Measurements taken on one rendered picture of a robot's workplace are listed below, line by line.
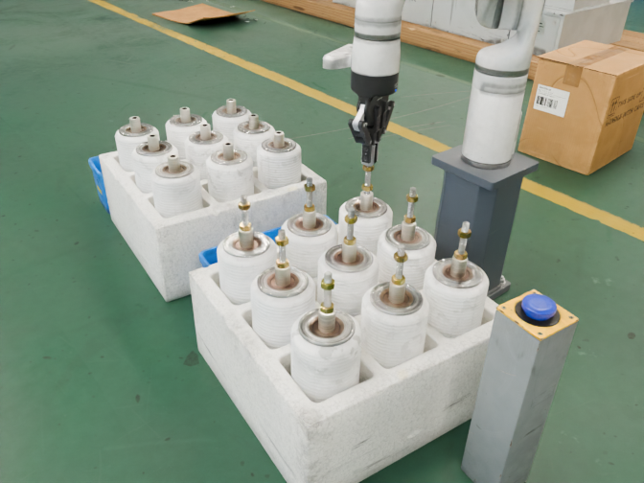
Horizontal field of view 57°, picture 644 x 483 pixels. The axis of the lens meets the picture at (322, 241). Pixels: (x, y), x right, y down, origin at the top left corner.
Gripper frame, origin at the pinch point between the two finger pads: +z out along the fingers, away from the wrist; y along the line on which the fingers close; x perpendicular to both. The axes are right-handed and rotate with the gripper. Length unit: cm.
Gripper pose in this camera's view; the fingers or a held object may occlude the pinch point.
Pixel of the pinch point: (370, 152)
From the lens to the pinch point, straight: 102.7
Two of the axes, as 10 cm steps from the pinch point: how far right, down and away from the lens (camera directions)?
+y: 5.0, -4.5, 7.4
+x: -8.7, -2.8, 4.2
